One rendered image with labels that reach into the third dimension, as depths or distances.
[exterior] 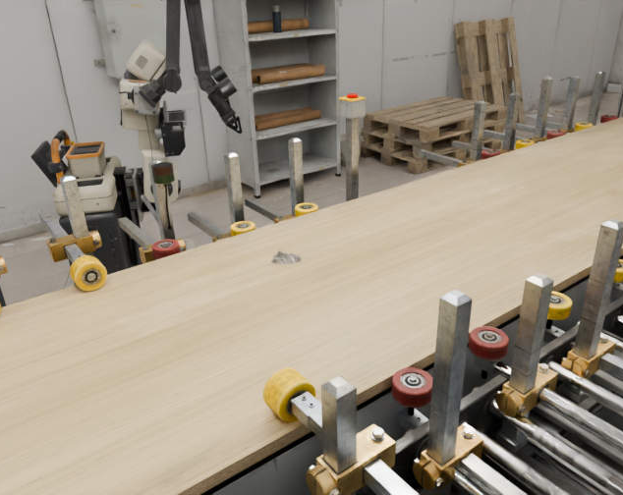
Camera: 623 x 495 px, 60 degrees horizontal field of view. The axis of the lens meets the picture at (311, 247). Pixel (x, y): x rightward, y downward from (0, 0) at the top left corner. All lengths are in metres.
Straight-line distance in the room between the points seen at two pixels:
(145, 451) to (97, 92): 3.59
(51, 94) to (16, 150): 0.46
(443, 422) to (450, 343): 0.16
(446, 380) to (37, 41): 3.75
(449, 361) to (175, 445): 0.48
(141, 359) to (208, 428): 0.27
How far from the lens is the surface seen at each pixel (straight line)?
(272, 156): 5.08
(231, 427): 1.01
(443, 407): 0.96
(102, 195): 2.61
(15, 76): 4.25
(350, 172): 2.10
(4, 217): 4.42
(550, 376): 1.23
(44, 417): 1.15
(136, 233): 1.92
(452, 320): 0.86
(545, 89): 2.99
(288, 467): 1.13
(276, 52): 4.96
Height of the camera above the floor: 1.60
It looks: 26 degrees down
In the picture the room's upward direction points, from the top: 2 degrees counter-clockwise
